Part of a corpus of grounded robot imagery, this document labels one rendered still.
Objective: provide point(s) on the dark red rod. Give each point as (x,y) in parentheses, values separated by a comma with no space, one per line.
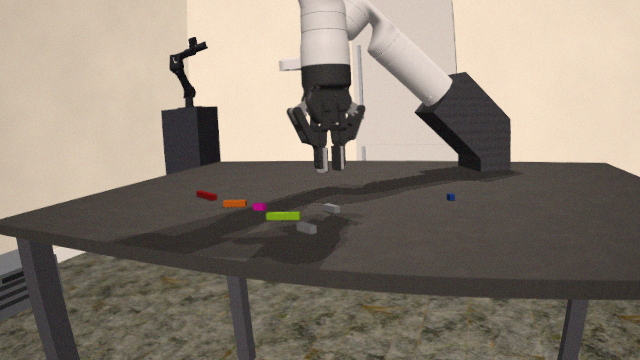
(207,195)

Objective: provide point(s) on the lime green rod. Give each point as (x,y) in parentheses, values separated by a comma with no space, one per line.
(283,215)

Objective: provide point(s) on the orange rod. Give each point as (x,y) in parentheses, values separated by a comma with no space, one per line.
(235,203)

